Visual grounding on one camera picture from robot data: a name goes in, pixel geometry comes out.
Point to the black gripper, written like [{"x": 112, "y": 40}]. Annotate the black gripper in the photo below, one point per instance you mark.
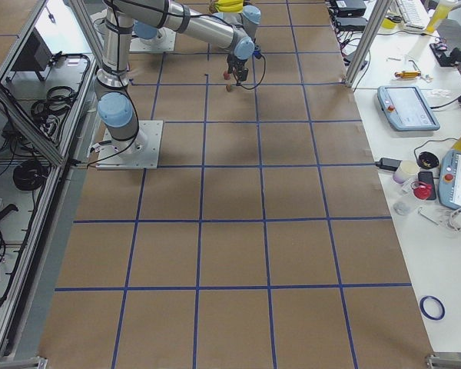
[{"x": 231, "y": 61}]

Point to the yellow banana bunch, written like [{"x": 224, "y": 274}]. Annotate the yellow banana bunch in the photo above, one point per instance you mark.
[{"x": 226, "y": 6}]

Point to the blue teach pendant far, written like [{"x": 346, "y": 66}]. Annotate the blue teach pendant far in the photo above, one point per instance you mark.
[{"x": 406, "y": 108}]

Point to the blue teach pendant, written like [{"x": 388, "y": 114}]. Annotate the blue teach pendant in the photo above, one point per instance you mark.
[
  {"x": 406, "y": 108},
  {"x": 449, "y": 186}
]

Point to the black power adapter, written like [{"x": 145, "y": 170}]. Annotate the black power adapter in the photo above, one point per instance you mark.
[{"x": 388, "y": 164}]

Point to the white paper cup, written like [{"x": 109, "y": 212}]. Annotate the white paper cup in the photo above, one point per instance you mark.
[{"x": 405, "y": 171}]

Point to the red round object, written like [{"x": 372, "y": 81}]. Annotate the red round object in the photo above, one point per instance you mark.
[{"x": 423, "y": 191}]

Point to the blue teach pendant near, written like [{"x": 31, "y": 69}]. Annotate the blue teach pendant near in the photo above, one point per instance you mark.
[{"x": 449, "y": 186}]

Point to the blue tape roll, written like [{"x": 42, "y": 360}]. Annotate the blue tape roll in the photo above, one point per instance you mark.
[{"x": 432, "y": 308}]

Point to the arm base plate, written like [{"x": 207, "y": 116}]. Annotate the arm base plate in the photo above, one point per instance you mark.
[
  {"x": 147, "y": 39},
  {"x": 143, "y": 153}
]

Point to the aluminium frame post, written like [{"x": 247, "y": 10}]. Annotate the aluminium frame post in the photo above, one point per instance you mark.
[{"x": 376, "y": 16}]

